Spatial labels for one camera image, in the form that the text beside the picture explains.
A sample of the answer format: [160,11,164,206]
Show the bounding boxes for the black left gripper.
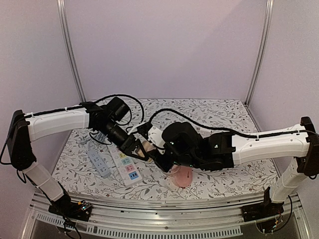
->
[97,119,149,161]

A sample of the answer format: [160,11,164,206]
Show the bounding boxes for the beige cube socket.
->
[135,140,155,163]

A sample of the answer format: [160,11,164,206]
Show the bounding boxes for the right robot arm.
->
[146,117,319,222]

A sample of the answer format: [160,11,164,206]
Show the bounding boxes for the pink round socket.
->
[165,165,193,192]

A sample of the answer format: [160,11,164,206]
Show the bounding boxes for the white colourful power strip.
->
[107,144,143,187]

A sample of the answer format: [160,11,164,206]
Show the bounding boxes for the grey-blue power strip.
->
[87,150,111,179]

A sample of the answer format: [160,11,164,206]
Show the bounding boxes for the floral table mat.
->
[52,99,279,201]

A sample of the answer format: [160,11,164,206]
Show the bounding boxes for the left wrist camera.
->
[128,122,150,135]

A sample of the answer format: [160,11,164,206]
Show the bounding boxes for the bundled light cables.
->
[78,130,110,147]

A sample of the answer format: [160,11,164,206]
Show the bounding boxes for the left aluminium frame post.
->
[56,0,86,102]

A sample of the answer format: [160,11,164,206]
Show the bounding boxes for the aluminium frame post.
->
[244,0,274,108]
[56,0,86,102]

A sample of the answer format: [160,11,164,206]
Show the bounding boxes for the right aluminium frame post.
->
[244,0,274,108]

